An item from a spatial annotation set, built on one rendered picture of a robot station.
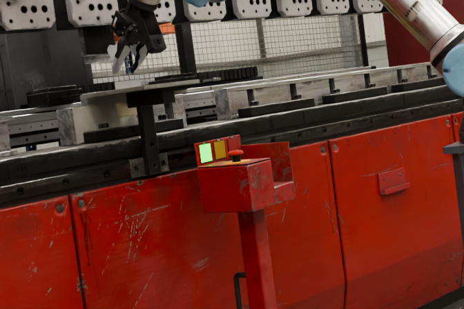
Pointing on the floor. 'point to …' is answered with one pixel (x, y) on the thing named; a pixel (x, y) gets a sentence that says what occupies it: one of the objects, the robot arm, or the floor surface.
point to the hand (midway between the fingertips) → (126, 70)
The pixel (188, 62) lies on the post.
